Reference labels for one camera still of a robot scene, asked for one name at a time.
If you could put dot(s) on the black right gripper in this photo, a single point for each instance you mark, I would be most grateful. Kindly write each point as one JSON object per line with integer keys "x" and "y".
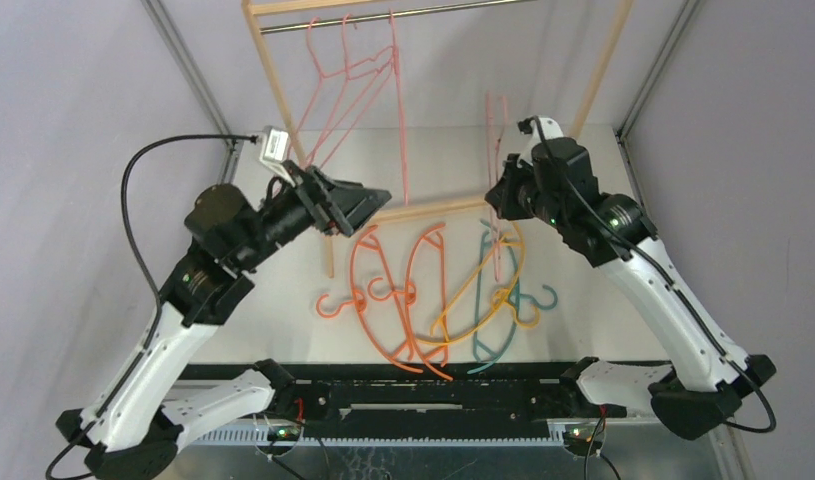
{"x": 504, "y": 195}

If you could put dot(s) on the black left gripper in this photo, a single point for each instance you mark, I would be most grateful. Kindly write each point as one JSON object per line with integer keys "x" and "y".
{"x": 333, "y": 205}

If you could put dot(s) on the yellow plastic hanger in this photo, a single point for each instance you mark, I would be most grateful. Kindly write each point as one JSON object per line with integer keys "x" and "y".
{"x": 439, "y": 333}

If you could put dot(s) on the pink wire hanger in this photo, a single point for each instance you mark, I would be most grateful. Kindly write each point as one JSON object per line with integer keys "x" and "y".
{"x": 362, "y": 82}
{"x": 327, "y": 107}
{"x": 496, "y": 121}
{"x": 396, "y": 68}

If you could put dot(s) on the teal plastic hanger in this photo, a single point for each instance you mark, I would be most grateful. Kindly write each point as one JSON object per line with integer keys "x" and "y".
{"x": 525, "y": 308}

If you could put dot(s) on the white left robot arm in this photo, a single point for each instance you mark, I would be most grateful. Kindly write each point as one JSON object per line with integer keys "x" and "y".
{"x": 132, "y": 431}

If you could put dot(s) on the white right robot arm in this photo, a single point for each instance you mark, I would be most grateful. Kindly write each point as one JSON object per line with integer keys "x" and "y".
{"x": 707, "y": 375}

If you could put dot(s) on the orange plastic hanger left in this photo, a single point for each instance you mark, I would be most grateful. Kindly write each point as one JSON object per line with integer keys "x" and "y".
{"x": 364, "y": 305}

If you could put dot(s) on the orange plastic hanger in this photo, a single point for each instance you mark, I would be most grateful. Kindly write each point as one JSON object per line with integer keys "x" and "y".
{"x": 364, "y": 305}
{"x": 435, "y": 359}

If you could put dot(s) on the orange plastic hanger right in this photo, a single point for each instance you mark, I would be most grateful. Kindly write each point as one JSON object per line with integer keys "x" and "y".
{"x": 435, "y": 359}

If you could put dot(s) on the metal rack rod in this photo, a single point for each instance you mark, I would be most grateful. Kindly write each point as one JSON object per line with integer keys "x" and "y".
{"x": 367, "y": 18}

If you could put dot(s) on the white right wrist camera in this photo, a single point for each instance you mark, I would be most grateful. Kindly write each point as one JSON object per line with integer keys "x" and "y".
{"x": 537, "y": 129}

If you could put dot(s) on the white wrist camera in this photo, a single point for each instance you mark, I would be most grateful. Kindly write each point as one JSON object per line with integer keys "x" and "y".
{"x": 273, "y": 145}
{"x": 537, "y": 129}

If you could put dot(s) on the aluminium frame post right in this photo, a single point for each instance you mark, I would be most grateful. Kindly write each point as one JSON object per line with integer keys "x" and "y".
{"x": 634, "y": 128}

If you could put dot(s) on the aluminium frame post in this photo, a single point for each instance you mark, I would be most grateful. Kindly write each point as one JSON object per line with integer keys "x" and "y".
{"x": 634, "y": 128}
{"x": 182, "y": 102}

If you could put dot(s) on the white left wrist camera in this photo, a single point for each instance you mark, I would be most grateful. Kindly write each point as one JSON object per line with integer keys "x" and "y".
{"x": 273, "y": 145}

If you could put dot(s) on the hanging pink wire hanger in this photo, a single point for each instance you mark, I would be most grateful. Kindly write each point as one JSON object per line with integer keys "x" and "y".
{"x": 327, "y": 107}

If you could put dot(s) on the aluminium frame post left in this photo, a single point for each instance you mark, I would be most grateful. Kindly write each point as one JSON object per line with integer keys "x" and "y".
{"x": 182, "y": 102}

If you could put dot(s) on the wooden clothes rack frame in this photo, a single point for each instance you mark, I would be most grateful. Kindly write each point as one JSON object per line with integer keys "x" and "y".
{"x": 253, "y": 12}

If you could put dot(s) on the metal cable tray base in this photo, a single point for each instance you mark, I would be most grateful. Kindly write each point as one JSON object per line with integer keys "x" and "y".
{"x": 633, "y": 449}

